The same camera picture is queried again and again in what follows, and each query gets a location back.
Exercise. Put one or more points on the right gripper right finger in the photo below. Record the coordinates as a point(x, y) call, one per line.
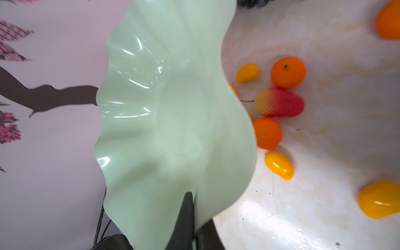
point(207, 238)

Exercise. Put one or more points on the orange of cluster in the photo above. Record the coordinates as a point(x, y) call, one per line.
point(288, 72)
point(268, 133)

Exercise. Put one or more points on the strawberry in fruit cluster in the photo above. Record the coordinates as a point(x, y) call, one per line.
point(278, 103)

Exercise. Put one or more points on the light green wavy fruit bowl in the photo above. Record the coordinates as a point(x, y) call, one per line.
point(171, 123)

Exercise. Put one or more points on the yellow tomato cluster bottom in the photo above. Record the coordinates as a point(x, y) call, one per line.
point(280, 165)

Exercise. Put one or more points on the yellow tomato cluster top left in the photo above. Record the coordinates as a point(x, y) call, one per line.
point(248, 72)

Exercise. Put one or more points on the dark fake grape bunch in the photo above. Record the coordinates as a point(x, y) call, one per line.
point(250, 4)

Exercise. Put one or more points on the yellow tomato front centre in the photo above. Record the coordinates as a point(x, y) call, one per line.
point(380, 199)

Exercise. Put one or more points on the orange bottom of cluster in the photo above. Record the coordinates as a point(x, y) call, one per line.
point(268, 133)

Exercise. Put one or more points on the orange at centre back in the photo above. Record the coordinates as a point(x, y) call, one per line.
point(388, 21)

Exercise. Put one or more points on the orange top of cluster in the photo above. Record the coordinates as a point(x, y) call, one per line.
point(288, 72)

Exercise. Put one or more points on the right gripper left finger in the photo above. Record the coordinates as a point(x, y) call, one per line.
point(183, 234)

